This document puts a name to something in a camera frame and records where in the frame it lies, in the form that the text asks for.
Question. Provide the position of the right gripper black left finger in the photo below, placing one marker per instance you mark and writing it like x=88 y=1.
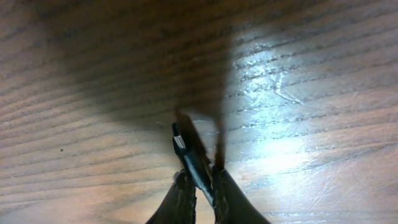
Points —
x=178 y=206

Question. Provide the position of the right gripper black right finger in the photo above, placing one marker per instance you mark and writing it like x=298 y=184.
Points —
x=231 y=206

